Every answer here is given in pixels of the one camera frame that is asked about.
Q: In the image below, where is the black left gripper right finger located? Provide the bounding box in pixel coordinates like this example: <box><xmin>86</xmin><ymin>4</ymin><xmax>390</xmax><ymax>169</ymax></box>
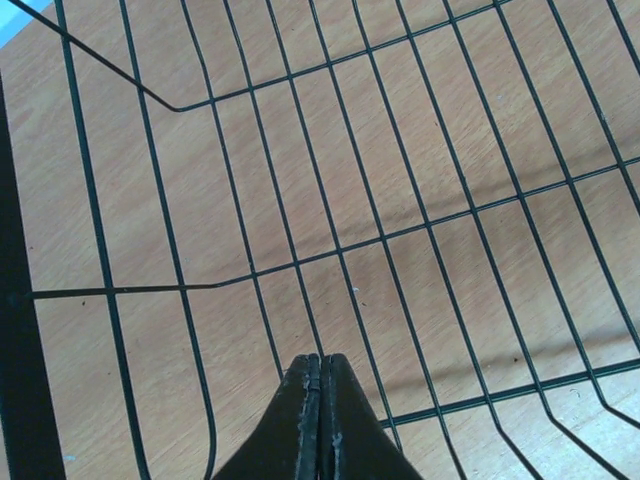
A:
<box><xmin>319</xmin><ymin>354</ymin><xmax>421</xmax><ymax>479</ymax></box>

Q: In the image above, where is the black wire dish rack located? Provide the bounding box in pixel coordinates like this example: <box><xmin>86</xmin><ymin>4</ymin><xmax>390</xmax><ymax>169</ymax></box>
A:
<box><xmin>1</xmin><ymin>1</ymin><xmax>639</xmax><ymax>479</ymax></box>

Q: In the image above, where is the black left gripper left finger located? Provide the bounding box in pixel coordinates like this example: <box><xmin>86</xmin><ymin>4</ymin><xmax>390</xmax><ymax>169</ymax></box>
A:
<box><xmin>215</xmin><ymin>354</ymin><xmax>320</xmax><ymax>479</ymax></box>

